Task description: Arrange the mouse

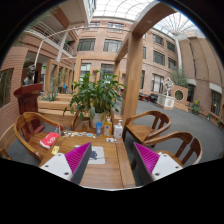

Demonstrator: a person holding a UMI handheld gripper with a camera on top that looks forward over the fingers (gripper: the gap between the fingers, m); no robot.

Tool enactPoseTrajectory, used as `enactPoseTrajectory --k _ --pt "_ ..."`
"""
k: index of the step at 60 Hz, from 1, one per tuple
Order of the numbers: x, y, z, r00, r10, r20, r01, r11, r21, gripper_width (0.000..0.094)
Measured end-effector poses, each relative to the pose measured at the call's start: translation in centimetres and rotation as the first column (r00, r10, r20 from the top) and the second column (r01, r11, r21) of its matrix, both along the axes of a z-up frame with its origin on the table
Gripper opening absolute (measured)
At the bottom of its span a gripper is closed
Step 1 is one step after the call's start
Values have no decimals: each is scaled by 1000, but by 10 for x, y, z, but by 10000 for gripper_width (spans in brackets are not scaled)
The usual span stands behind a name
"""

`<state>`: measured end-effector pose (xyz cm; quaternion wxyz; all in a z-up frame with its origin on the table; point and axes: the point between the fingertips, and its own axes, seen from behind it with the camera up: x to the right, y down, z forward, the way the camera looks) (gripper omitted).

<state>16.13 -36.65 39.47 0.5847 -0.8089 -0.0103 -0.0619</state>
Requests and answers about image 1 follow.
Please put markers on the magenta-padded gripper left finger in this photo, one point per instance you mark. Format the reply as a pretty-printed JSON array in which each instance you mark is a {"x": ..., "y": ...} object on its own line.
[{"x": 70, "y": 166}]

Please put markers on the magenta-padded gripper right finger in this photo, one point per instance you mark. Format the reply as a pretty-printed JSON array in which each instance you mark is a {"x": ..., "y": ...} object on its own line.
[{"x": 153, "y": 166}]

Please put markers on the grey mouse pad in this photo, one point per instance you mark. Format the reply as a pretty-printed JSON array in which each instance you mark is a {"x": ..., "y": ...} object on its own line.
[{"x": 93, "y": 155}]

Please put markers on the yellow small card box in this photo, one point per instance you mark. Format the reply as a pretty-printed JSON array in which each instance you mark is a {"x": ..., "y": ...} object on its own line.
[{"x": 55, "y": 150}]

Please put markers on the red and white box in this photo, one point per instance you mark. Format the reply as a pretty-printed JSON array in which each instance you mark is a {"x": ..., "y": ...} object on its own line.
[{"x": 48, "y": 140}]

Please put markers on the wooden chair right rear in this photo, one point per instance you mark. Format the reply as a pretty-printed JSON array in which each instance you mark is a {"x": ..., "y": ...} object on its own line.
[{"x": 143, "y": 133}]

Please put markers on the wooden chair right front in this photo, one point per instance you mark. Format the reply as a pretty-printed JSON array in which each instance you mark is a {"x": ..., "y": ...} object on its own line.
[{"x": 178, "y": 145}]

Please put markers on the wooden chair behind table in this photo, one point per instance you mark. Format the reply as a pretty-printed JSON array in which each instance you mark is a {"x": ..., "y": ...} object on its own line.
[{"x": 82, "y": 125}]

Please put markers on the white pump sanitizer bottle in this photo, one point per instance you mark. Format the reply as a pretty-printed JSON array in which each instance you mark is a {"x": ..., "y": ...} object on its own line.
[{"x": 118, "y": 129}]

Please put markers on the blue cup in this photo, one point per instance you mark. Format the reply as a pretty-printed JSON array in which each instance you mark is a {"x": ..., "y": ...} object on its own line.
[{"x": 98, "y": 128}]

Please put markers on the yellow labelled bottle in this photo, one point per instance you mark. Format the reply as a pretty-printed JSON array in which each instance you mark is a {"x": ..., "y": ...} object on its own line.
[{"x": 107, "y": 127}]

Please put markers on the wooden planter box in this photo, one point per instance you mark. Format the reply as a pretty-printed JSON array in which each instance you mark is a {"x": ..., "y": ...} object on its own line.
[{"x": 57, "y": 110}]

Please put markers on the wooden chair far left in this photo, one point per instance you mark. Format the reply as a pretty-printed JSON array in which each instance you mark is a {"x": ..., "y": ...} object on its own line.
[{"x": 30, "y": 137}]

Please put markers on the large green potted plant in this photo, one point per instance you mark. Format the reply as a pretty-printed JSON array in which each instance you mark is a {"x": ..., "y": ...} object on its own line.
[{"x": 96, "y": 99}]

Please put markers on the dark red wooden podium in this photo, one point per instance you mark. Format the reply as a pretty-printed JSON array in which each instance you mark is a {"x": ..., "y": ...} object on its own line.
[{"x": 27, "y": 97}]

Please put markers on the dark bust statue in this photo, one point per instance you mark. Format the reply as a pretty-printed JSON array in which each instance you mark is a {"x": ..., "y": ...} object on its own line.
[{"x": 30, "y": 75}]

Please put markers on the white stone sculpture pedestal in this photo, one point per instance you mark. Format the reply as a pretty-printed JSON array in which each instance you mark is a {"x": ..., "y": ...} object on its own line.
[{"x": 165, "y": 101}]

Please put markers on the wooden pergola post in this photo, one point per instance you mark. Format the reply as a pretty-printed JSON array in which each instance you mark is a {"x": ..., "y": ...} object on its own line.
[{"x": 133, "y": 76}]

